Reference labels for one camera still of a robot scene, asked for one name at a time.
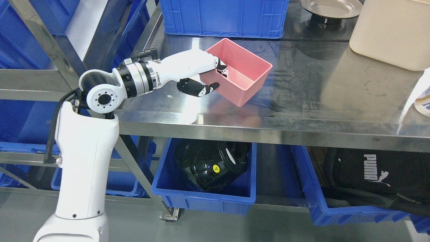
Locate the blue bin with bag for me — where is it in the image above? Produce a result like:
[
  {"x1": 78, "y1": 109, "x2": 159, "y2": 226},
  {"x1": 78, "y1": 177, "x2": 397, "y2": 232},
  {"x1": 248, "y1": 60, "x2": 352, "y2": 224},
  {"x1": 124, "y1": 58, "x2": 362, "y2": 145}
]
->
[{"x1": 289, "y1": 146, "x2": 430, "y2": 234}]

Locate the steel shelf rack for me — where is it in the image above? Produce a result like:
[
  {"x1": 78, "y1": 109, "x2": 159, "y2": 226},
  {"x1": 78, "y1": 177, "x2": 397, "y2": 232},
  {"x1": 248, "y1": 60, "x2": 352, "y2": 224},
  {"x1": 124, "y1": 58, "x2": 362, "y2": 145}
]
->
[{"x1": 0, "y1": 0, "x2": 175, "y2": 219}]

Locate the blue bin lower left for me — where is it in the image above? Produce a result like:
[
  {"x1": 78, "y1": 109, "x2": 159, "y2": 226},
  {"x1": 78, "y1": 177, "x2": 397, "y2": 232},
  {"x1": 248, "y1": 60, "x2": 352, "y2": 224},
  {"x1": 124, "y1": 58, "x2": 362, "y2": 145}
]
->
[{"x1": 51, "y1": 136, "x2": 157, "y2": 198}]

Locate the blue white bottle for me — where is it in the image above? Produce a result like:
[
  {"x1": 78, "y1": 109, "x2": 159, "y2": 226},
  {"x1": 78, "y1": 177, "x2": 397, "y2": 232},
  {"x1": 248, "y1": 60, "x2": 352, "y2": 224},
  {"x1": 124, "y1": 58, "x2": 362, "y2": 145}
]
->
[{"x1": 413, "y1": 87, "x2": 430, "y2": 117}]

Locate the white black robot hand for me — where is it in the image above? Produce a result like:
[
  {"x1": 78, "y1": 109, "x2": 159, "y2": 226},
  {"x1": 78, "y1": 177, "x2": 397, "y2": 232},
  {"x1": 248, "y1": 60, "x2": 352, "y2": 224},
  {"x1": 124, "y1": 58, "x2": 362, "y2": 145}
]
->
[{"x1": 146, "y1": 49, "x2": 228, "y2": 97}]

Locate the pink plastic storage box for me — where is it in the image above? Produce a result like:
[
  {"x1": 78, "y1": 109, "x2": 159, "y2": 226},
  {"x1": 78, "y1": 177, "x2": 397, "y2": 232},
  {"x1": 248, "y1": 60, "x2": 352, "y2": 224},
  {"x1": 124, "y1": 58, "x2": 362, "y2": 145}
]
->
[{"x1": 200, "y1": 38, "x2": 273, "y2": 107}]

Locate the black helmet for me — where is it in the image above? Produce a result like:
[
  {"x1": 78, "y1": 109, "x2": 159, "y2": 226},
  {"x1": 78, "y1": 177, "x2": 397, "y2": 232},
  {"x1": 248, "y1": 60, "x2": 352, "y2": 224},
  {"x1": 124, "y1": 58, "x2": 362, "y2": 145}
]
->
[{"x1": 173, "y1": 139, "x2": 252, "y2": 193}]

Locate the blue bin under table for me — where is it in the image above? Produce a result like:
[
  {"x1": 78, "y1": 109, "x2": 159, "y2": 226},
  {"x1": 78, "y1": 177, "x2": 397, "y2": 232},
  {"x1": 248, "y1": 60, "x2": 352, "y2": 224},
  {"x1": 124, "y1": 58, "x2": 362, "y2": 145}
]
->
[{"x1": 152, "y1": 138, "x2": 257, "y2": 215}]

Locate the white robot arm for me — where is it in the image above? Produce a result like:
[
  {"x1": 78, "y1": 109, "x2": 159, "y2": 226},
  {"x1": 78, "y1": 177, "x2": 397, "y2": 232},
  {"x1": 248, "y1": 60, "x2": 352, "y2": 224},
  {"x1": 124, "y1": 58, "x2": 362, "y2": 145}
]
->
[{"x1": 33, "y1": 57, "x2": 157, "y2": 242}]

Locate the metal plate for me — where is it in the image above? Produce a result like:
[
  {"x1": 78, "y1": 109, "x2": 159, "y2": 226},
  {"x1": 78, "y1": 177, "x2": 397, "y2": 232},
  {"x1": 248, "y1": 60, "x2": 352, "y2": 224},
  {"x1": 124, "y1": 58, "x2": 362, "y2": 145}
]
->
[{"x1": 300, "y1": 0, "x2": 363, "y2": 19}]

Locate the black Puma bag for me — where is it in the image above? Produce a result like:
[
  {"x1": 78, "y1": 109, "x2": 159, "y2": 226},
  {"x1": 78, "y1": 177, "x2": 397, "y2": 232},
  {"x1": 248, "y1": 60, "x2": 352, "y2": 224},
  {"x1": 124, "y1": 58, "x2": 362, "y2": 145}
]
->
[{"x1": 324, "y1": 148, "x2": 430, "y2": 217}]

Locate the beige plastic container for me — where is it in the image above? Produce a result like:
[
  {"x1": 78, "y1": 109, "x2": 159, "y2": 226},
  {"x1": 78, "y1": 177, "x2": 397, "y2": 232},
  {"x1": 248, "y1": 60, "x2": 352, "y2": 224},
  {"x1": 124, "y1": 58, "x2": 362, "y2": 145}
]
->
[{"x1": 349, "y1": 0, "x2": 430, "y2": 71}]

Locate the blue bin left shelf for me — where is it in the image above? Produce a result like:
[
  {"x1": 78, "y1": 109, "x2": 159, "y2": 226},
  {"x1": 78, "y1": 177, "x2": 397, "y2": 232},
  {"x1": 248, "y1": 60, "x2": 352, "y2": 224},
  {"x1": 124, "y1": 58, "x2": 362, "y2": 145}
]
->
[{"x1": 0, "y1": 99, "x2": 58, "y2": 154}]

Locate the blue crate on table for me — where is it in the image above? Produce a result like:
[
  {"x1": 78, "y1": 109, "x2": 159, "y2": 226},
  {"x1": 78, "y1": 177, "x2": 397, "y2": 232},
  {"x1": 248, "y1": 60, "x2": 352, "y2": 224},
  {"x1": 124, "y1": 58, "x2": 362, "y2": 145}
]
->
[{"x1": 159, "y1": 0, "x2": 289, "y2": 39}]

